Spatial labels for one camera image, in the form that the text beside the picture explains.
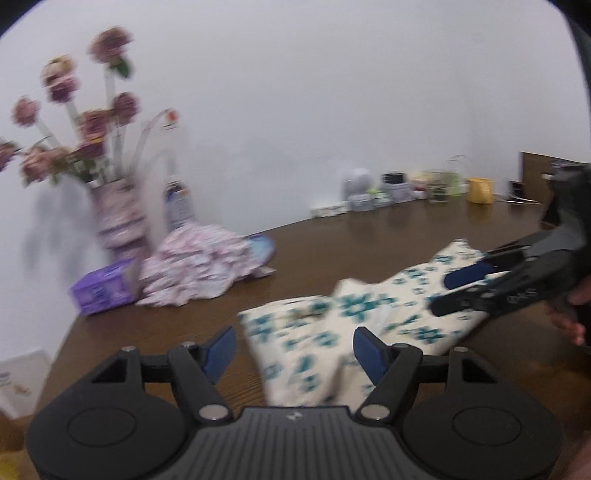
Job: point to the purple knitted vase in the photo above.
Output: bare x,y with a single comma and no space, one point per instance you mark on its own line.
122,225

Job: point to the cream green floral garment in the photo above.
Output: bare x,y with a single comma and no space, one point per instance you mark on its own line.
303,347

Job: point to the clear glass cup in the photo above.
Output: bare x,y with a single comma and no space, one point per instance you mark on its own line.
438,185

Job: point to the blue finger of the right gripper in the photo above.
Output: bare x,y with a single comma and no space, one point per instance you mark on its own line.
522,259
485,295

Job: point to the light blue cloth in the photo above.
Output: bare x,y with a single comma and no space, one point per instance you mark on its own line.
262,248

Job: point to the black charger block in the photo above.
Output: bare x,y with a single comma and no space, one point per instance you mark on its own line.
394,178

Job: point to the yellow mug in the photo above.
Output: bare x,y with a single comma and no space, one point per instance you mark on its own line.
480,191

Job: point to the purple tissue box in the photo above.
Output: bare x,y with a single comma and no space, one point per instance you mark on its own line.
107,288

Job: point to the white robot figurine speaker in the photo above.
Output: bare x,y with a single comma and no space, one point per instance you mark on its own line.
356,190

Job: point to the white tin box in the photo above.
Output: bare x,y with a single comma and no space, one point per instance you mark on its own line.
398,192

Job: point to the white box on floor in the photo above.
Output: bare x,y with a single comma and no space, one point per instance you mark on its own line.
22,381

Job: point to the plastic drink bottle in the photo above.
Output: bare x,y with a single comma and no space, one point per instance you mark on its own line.
177,201

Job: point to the dried pink flowers bouquet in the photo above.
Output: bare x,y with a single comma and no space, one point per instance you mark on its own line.
97,157

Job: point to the pink floral crumpled garment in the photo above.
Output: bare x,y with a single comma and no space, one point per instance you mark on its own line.
196,262

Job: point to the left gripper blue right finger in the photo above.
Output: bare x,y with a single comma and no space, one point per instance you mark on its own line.
393,370

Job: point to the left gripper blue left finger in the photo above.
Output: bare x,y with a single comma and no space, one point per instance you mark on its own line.
195,371

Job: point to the white power strip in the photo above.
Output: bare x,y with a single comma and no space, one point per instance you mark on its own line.
330,210

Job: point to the green spray bottle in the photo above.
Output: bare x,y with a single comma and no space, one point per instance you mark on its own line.
455,184

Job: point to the brown cardboard stand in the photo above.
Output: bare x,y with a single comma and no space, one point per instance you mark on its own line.
536,172

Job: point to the person's right hand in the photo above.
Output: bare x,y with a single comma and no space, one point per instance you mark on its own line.
571,314

